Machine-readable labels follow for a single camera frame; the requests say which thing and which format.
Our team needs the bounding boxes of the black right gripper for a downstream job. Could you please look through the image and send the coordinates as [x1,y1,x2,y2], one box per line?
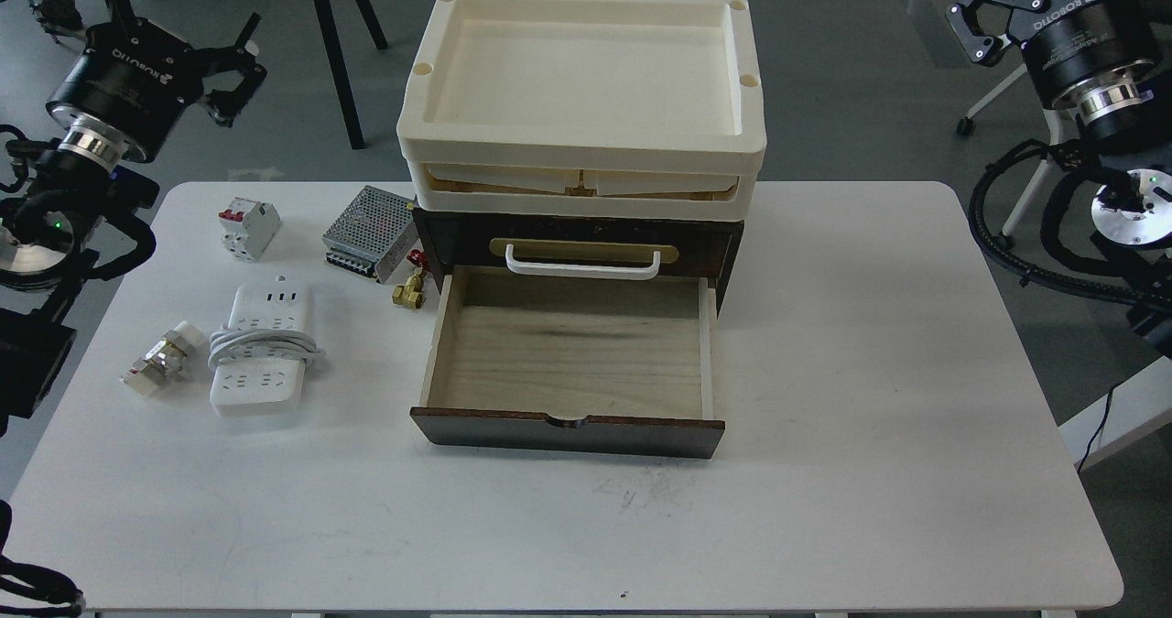
[946,0,1156,113]

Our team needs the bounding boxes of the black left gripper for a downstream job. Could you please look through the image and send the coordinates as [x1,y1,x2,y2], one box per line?
[47,12,267,163]

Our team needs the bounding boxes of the white power strip with cable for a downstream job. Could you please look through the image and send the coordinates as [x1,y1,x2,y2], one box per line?
[207,276,325,417]

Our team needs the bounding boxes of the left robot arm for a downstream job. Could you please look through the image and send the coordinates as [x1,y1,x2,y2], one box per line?
[1,14,266,421]

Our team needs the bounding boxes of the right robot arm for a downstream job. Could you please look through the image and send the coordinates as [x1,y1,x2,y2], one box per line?
[949,0,1171,355]

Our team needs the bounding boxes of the white office chair base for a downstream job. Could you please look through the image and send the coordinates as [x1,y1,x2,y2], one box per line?
[956,60,1068,251]

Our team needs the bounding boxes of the black chair legs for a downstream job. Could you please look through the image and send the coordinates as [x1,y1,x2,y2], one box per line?
[302,0,390,151]

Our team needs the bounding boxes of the white red circuit breaker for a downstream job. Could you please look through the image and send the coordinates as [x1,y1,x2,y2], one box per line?
[217,197,281,262]

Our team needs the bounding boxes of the metal mesh power supply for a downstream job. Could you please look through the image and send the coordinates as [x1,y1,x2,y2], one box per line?
[322,185,418,284]

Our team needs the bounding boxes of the silver white pipe fitting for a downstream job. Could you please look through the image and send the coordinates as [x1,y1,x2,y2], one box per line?
[120,320,207,396]

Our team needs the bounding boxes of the cream plastic stacked trays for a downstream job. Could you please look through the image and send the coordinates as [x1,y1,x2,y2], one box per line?
[397,0,766,222]

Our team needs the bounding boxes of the open wooden drawer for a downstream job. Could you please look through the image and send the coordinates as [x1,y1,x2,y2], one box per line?
[410,266,725,459]

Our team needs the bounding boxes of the brass valve red handle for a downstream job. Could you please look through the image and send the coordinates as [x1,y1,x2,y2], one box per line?
[391,247,429,308]

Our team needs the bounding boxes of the white drawer handle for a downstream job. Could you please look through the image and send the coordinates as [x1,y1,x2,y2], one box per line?
[504,244,662,281]

